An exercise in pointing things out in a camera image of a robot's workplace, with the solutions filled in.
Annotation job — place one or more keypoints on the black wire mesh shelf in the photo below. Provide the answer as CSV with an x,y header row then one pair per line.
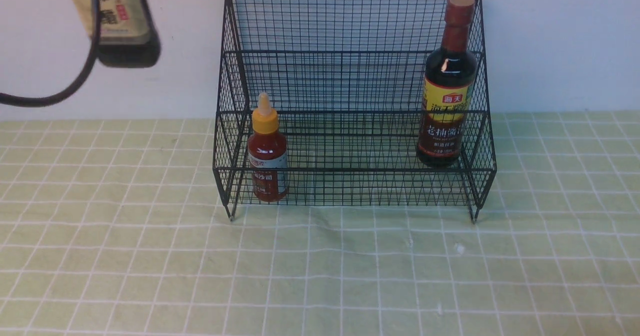
x,y
347,78

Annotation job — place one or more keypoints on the green checkered tablecloth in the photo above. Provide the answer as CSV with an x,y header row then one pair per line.
x,y
114,228

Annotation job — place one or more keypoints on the red chili sauce bottle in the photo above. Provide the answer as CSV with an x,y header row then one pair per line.
x,y
267,152

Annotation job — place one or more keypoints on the dark vinegar bottle gold cap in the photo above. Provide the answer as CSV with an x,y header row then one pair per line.
x,y
122,32

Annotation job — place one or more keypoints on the dark soy sauce bottle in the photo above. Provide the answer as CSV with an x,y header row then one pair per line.
x,y
449,76

